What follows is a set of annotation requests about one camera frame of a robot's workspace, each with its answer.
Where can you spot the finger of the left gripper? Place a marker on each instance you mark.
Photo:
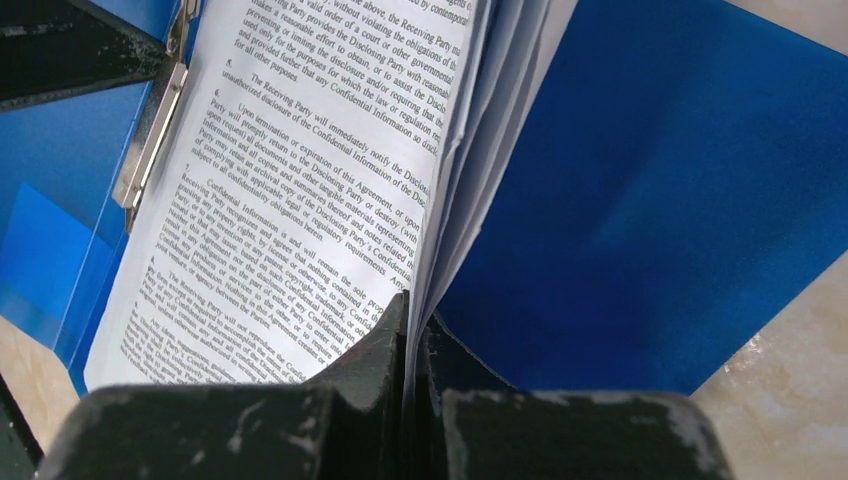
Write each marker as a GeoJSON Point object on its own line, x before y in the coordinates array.
{"type": "Point", "coordinates": [53, 50]}

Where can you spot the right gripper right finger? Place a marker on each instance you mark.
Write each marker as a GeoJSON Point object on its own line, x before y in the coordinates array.
{"type": "Point", "coordinates": [446, 363]}

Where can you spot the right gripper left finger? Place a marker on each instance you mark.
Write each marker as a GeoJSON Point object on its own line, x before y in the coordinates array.
{"type": "Point", "coordinates": [371, 373]}

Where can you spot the white printed paper stack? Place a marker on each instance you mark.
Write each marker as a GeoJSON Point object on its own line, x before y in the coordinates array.
{"type": "Point", "coordinates": [324, 156]}

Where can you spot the blue file folder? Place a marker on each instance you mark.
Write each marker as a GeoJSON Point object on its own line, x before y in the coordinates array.
{"type": "Point", "coordinates": [681, 175]}

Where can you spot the silver folder clip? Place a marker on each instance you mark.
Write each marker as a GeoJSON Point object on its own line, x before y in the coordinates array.
{"type": "Point", "coordinates": [157, 116]}

